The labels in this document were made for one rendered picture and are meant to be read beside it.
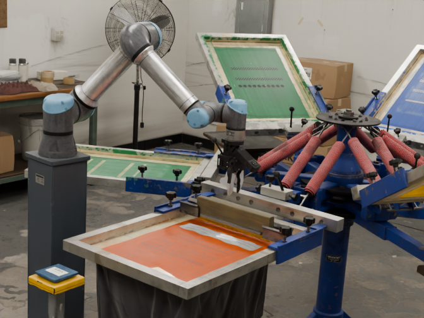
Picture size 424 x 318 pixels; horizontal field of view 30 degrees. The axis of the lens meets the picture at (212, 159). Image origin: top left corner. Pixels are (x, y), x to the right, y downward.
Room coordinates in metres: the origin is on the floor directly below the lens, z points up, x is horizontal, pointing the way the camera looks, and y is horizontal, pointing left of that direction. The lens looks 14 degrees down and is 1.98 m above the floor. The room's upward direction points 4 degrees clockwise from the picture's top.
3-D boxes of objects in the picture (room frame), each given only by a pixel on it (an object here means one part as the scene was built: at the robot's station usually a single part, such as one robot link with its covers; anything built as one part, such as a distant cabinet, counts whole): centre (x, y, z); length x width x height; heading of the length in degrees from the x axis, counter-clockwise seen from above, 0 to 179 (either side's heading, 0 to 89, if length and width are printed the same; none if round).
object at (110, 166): (3.72, 0.28, 1.05); 1.08 x 0.61 x 0.23; 82
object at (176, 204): (3.12, 0.11, 0.97); 0.30 x 0.05 x 0.07; 142
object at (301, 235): (2.78, -0.33, 0.97); 0.30 x 0.05 x 0.07; 142
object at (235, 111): (2.94, -0.08, 1.42); 0.09 x 0.08 x 0.11; 72
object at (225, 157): (2.95, -0.08, 1.26); 0.09 x 0.08 x 0.12; 52
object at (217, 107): (2.95, 0.02, 1.42); 0.11 x 0.11 x 0.08; 72
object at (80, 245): (2.76, 0.04, 0.97); 0.79 x 0.58 x 0.04; 142
